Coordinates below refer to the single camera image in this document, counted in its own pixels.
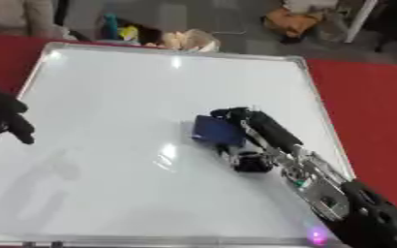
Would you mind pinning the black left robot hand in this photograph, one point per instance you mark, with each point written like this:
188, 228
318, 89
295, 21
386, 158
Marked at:
4, 119

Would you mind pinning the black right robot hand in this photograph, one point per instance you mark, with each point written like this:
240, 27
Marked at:
264, 129

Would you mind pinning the blue whiteboard eraser brush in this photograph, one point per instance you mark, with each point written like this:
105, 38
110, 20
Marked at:
216, 130

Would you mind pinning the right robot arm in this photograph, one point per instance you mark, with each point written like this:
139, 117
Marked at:
354, 206

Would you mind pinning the person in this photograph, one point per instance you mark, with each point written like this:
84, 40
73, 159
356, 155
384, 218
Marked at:
15, 17

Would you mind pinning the orange bag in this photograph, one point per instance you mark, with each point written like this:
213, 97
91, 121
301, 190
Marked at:
292, 21

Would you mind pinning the white table leg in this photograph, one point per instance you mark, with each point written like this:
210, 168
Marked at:
360, 19

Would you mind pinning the bag of colourful items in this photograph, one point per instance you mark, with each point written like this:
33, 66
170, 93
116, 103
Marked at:
151, 35

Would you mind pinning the white whiteboard with silver frame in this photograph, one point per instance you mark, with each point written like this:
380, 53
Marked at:
117, 180

